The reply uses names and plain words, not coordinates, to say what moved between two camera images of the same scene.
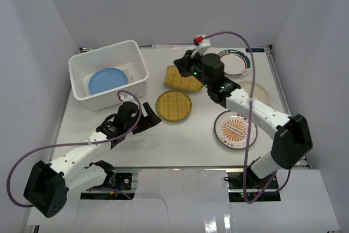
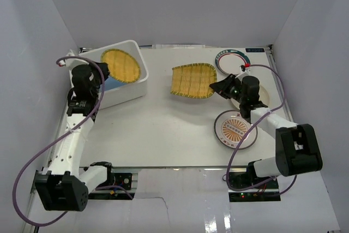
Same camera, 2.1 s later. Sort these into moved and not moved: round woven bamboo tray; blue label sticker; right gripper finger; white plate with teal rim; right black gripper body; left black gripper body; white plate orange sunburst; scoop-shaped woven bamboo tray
Moved: right black gripper body; right gripper finger; round woven bamboo tray; scoop-shaped woven bamboo tray; left black gripper body
Not moved: white plate with teal rim; white plate orange sunburst; blue label sticker
